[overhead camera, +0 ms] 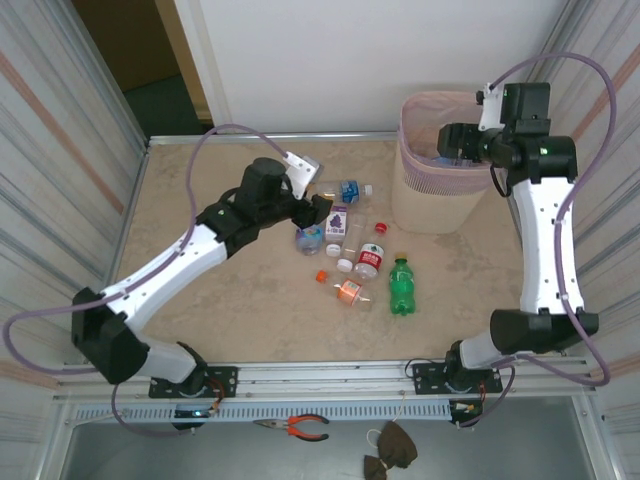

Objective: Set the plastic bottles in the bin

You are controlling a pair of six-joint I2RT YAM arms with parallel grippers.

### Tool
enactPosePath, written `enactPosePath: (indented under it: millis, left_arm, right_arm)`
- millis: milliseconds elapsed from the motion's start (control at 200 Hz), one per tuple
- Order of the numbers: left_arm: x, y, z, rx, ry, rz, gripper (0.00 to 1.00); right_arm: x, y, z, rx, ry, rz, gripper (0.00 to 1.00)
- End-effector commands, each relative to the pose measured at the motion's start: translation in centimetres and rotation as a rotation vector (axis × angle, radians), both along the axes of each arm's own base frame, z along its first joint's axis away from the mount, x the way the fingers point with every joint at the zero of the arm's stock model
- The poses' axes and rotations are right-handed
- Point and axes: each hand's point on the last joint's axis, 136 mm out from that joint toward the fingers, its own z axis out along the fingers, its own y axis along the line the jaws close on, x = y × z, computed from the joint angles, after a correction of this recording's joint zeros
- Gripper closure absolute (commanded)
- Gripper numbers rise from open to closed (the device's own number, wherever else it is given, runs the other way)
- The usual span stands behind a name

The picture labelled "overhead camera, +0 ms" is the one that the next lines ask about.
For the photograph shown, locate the bottle colourful blue label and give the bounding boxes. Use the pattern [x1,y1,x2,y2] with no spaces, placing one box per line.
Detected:
[293,224,325,257]

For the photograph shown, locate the water bottle red label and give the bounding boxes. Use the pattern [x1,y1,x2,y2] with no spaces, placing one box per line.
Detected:
[352,221,390,282]

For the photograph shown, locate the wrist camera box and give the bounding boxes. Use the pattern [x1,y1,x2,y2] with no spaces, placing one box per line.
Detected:
[283,152,322,200]
[474,83,507,134]

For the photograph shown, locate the corrugated metal side panel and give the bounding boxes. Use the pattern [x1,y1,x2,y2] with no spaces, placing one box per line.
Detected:
[492,0,640,480]
[0,0,151,480]

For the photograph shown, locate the blue-label bottle white cap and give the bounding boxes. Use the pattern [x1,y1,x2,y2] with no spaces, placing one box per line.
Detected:
[315,179,375,205]

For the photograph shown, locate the brown cloth pouch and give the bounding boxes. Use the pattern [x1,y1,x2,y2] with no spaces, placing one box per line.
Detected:
[362,419,419,480]

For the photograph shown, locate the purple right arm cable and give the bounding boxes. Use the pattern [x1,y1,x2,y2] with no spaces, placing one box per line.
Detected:
[457,52,616,430]

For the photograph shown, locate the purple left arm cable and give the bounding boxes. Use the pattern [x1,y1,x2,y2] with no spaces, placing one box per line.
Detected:
[2,123,291,440]

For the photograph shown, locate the pink bin liner bag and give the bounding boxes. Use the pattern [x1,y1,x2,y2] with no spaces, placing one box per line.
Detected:
[398,91,494,194]

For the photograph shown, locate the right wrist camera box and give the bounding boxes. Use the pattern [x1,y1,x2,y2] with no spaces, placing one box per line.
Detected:
[474,83,507,134]

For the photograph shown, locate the slim clear unlabelled bottle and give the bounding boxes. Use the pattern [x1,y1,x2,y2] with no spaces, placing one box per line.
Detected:
[335,213,370,274]

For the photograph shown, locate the white door frame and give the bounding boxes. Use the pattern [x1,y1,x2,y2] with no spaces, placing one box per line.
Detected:
[172,0,236,135]

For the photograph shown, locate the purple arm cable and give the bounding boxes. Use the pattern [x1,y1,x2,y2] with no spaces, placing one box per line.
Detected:
[2,123,291,440]
[457,52,616,430]

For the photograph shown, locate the grey metal lower shelf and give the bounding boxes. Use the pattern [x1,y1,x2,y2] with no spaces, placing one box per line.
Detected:
[59,417,601,480]

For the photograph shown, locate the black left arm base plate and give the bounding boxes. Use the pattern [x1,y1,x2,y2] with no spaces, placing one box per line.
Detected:
[148,366,239,400]

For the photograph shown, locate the small black control board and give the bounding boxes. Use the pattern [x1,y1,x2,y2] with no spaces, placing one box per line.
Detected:
[172,407,221,420]
[449,399,487,417]

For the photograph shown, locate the orange-handled pliers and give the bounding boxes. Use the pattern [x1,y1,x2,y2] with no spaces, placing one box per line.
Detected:
[252,413,331,442]

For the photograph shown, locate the green soda bottle yellow cap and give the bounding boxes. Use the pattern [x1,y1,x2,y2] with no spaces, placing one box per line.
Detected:
[388,252,417,317]

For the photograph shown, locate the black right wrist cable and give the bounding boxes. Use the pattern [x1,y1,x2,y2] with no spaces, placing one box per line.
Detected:
[489,163,511,197]

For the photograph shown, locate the clear bottle orange label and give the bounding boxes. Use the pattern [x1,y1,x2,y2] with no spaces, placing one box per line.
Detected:
[314,269,375,312]

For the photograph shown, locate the slotted white cable duct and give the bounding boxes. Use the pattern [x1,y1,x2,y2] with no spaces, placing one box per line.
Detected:
[72,401,454,422]

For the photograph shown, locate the bottle purple grape label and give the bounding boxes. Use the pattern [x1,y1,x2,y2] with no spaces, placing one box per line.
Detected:
[324,204,349,257]

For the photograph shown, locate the beige plastic waste bin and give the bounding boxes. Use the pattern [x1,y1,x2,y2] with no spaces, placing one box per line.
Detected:
[391,91,506,235]

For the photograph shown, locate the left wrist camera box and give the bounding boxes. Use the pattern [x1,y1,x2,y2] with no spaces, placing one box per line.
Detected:
[283,152,322,200]

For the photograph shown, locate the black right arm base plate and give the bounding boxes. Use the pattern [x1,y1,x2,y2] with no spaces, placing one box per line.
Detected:
[411,360,504,396]

